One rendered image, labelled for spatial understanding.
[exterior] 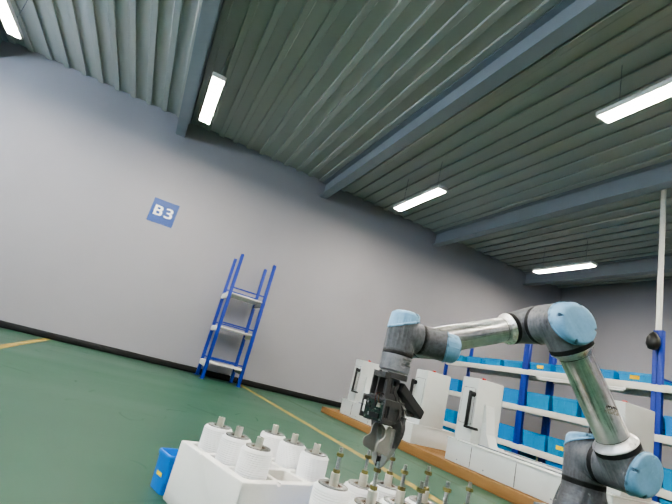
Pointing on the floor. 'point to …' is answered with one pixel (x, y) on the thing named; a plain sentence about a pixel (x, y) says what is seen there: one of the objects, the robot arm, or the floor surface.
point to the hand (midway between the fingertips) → (380, 460)
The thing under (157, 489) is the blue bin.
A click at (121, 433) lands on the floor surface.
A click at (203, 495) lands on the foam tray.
